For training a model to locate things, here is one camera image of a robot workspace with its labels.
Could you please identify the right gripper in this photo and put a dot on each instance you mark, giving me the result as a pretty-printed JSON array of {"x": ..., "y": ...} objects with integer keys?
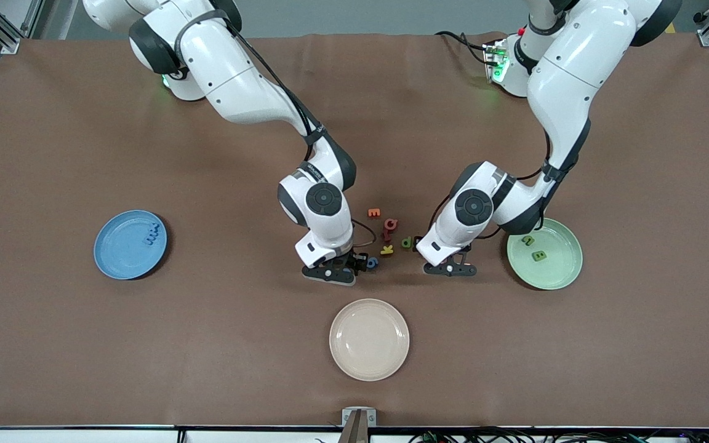
[{"x": 351, "y": 260}]

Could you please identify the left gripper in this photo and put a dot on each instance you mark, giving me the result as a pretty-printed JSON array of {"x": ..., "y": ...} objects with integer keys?
[{"x": 416, "y": 240}]

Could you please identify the green letter d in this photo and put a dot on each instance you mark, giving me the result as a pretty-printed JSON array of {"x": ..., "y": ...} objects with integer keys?
[{"x": 410, "y": 242}]

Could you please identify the blue number 6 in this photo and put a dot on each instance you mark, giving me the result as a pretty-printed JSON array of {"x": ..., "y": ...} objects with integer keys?
[{"x": 374, "y": 263}]

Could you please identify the green letter J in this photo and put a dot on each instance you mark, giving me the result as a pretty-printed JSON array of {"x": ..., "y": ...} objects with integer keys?
[{"x": 525, "y": 240}]

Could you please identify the green letter B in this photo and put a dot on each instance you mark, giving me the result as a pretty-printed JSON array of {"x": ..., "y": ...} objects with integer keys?
[{"x": 539, "y": 256}]

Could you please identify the blue letter X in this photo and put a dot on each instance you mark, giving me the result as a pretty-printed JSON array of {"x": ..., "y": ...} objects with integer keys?
[{"x": 156, "y": 229}]

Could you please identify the blue letter E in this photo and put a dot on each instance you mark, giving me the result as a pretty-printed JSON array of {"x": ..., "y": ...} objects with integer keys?
[{"x": 150, "y": 240}]

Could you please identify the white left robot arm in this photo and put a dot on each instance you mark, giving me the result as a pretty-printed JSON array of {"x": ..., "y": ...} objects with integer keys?
[{"x": 570, "y": 80}]

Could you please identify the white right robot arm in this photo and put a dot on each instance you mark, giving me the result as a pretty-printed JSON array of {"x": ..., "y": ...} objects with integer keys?
[{"x": 237, "y": 80}]

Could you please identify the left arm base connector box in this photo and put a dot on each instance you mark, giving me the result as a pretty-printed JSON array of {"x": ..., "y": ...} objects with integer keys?
[{"x": 495, "y": 58}]

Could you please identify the red letter J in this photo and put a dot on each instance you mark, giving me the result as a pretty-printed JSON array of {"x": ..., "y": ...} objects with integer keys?
[{"x": 386, "y": 235}]

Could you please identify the yellow letter K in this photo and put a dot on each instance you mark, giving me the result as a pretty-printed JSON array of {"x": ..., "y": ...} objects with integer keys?
[{"x": 385, "y": 250}]

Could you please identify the red letter Q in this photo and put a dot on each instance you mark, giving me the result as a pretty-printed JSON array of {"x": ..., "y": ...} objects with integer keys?
[{"x": 386, "y": 225}]

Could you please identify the beige plate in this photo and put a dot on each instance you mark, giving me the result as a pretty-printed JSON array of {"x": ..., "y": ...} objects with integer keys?
[{"x": 369, "y": 339}]

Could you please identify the brown table cover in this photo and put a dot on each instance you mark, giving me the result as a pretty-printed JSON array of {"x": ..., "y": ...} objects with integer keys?
[{"x": 268, "y": 369}]

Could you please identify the green plate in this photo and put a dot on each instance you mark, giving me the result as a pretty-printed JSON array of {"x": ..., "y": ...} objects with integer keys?
[{"x": 551, "y": 274}]

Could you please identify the blue plate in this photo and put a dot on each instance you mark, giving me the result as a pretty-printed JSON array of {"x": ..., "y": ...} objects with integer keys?
[{"x": 114, "y": 258}]

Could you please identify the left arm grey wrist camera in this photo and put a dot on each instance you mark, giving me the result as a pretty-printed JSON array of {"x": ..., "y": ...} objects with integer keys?
[{"x": 453, "y": 269}]

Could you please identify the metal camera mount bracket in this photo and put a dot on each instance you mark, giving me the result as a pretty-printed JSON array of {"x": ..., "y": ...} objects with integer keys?
[{"x": 370, "y": 418}]

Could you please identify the white table edge rail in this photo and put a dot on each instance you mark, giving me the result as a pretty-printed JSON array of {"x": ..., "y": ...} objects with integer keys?
[{"x": 84, "y": 437}]

